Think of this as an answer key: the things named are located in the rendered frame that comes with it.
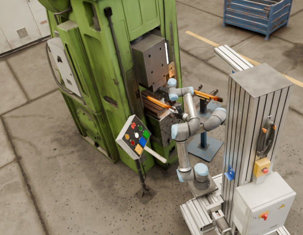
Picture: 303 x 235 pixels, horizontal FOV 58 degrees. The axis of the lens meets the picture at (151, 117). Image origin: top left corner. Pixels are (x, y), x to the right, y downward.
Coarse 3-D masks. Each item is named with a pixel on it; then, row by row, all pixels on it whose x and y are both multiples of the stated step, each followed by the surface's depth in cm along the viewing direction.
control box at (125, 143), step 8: (128, 120) 270; (136, 120) 271; (128, 128) 260; (136, 128) 268; (144, 128) 277; (120, 136) 254; (120, 144) 255; (128, 144) 255; (136, 144) 262; (128, 152) 260; (136, 152) 260
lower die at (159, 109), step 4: (144, 92) 331; (148, 92) 330; (152, 96) 323; (144, 100) 320; (148, 100) 319; (148, 104) 314; (152, 104) 312; (156, 104) 311; (168, 104) 311; (148, 108) 310; (152, 108) 309; (156, 108) 306; (160, 108) 306; (164, 108) 308; (156, 112) 303; (160, 112) 306
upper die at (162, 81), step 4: (164, 76) 284; (160, 80) 282; (164, 80) 287; (140, 84) 292; (156, 84) 280; (160, 84) 285; (164, 84) 290; (148, 88) 285; (152, 88) 279; (156, 88) 283
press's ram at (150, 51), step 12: (144, 36) 269; (156, 36) 265; (132, 48) 255; (144, 48) 251; (156, 48) 258; (144, 60) 253; (156, 60) 265; (144, 72) 264; (156, 72) 272; (168, 72) 286; (144, 84) 277
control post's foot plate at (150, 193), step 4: (148, 188) 346; (136, 192) 339; (140, 192) 343; (144, 192) 337; (148, 192) 342; (152, 192) 341; (136, 196) 341; (140, 196) 339; (144, 196) 338; (148, 196) 338; (152, 196) 337; (140, 200) 336; (144, 200) 334; (148, 200) 333
